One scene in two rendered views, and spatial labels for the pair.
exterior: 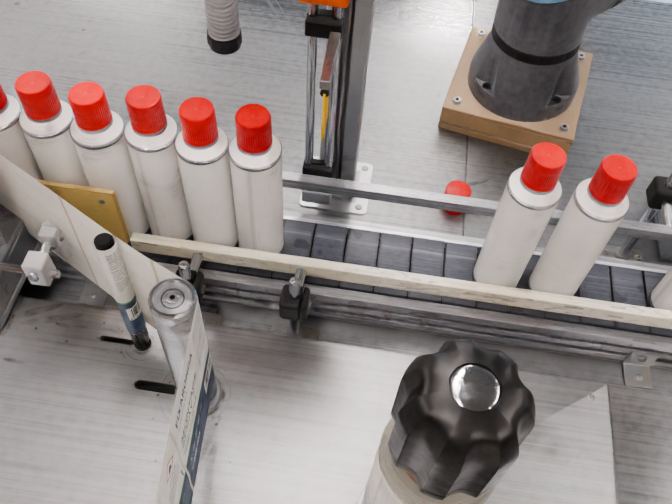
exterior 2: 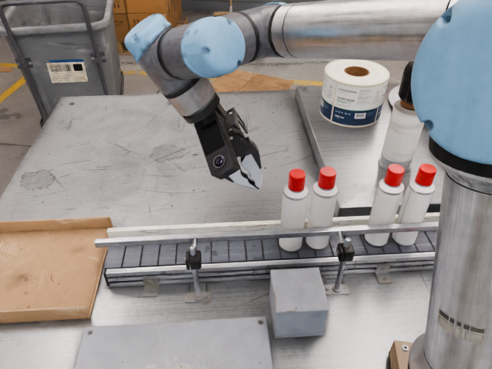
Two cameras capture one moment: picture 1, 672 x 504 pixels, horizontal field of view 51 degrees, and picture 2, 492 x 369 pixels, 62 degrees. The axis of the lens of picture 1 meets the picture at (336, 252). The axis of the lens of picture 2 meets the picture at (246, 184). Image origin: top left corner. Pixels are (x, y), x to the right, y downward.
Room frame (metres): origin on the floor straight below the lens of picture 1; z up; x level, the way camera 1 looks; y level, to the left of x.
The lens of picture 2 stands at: (1.03, -0.63, 1.58)
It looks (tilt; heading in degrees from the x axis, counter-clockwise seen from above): 40 degrees down; 172
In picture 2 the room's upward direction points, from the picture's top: straight up
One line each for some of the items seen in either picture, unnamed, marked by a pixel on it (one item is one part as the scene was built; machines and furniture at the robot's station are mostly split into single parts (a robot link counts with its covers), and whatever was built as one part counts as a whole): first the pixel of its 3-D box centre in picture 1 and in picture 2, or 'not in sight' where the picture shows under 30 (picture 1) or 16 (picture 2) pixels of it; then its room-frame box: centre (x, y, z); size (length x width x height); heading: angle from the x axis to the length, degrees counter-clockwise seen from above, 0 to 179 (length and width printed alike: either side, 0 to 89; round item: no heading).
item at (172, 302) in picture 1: (187, 351); not in sight; (0.27, 0.12, 0.97); 0.05 x 0.05 x 0.19
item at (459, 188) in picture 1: (456, 197); not in sight; (0.58, -0.15, 0.85); 0.03 x 0.03 x 0.03
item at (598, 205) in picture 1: (581, 234); (385, 206); (0.44, -0.25, 0.98); 0.05 x 0.05 x 0.20
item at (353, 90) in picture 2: not in sight; (353, 91); (-0.13, -0.12, 0.95); 0.20 x 0.20 x 0.14
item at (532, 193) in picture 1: (519, 222); (414, 206); (0.44, -0.18, 0.98); 0.05 x 0.05 x 0.20
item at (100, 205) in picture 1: (76, 212); not in sight; (0.44, 0.28, 0.94); 0.10 x 0.01 x 0.09; 86
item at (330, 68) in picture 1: (316, 115); not in sight; (0.51, 0.03, 1.05); 0.10 x 0.04 x 0.33; 176
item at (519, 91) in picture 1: (529, 55); not in sight; (0.78, -0.24, 0.92); 0.15 x 0.15 x 0.10
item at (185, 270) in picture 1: (195, 281); not in sight; (0.39, 0.15, 0.89); 0.06 x 0.03 x 0.12; 176
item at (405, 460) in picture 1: (431, 469); (408, 118); (0.17, -0.08, 1.03); 0.09 x 0.09 x 0.30
